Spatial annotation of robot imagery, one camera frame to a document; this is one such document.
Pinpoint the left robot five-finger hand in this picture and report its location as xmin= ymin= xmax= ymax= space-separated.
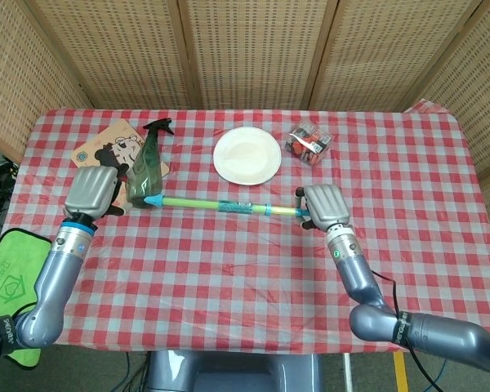
xmin=63 ymin=165 xmax=127 ymax=225

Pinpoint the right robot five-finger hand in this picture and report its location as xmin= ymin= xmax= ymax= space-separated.
xmin=293 ymin=184 xmax=352 ymax=234

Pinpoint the blue green water pump toy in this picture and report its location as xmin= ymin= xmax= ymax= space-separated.
xmin=143 ymin=194 xmax=311 ymax=220

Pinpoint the cartoon print orange mat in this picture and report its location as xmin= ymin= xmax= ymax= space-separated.
xmin=71 ymin=118 xmax=172 ymax=216

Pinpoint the green spray bottle black nozzle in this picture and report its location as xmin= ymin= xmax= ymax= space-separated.
xmin=125 ymin=118 xmax=176 ymax=210

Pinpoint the clear box with red packets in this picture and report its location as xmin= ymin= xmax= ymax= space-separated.
xmin=284 ymin=120 xmax=335 ymax=168

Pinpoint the white round plate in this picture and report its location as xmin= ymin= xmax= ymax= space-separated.
xmin=212 ymin=127 xmax=283 ymax=186

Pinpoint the bright green cloth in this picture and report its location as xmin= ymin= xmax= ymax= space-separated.
xmin=0 ymin=228 xmax=52 ymax=371

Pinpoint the red white checkered tablecloth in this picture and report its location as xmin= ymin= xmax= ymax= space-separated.
xmin=0 ymin=100 xmax=490 ymax=357

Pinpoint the white table leg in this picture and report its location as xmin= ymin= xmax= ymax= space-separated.
xmin=342 ymin=354 xmax=353 ymax=392

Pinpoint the woven bamboo folding screen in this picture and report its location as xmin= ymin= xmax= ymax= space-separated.
xmin=0 ymin=0 xmax=490 ymax=229

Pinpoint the yellow floor tape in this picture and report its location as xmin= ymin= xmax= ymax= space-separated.
xmin=393 ymin=353 xmax=408 ymax=392

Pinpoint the grey robot torso base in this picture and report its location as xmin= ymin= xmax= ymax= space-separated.
xmin=146 ymin=350 xmax=323 ymax=392

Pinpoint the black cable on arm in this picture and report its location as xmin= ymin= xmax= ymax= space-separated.
xmin=369 ymin=269 xmax=448 ymax=392

